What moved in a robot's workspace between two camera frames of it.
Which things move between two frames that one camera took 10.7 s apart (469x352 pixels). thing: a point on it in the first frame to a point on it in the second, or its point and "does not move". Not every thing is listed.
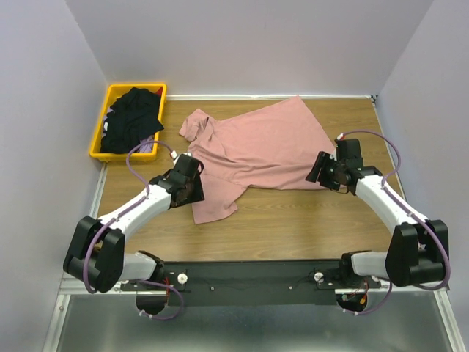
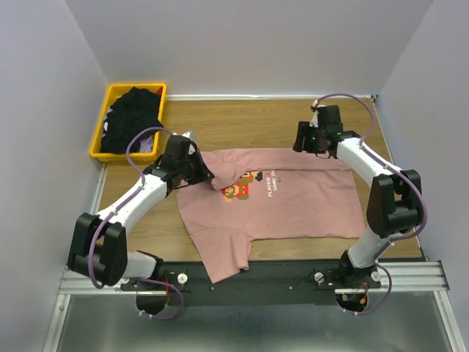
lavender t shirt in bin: x=146 y=147 does not move
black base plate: x=283 y=284 does not move
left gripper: x=198 y=194 to x=204 y=174
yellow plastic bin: x=113 y=92 does not move
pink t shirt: x=270 y=147 to x=264 y=194
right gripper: x=322 y=160 to x=303 y=130
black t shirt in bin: x=133 y=116 does not move
